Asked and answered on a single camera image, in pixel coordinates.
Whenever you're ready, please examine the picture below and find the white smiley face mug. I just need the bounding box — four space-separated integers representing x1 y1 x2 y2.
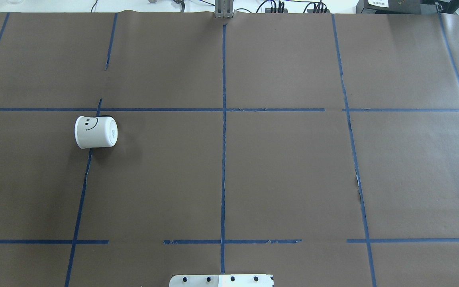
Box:
74 116 118 149

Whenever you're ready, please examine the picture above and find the aluminium frame post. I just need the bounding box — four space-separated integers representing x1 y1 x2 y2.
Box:
214 0 235 19

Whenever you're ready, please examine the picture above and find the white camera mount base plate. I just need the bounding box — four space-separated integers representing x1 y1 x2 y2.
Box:
169 274 275 287

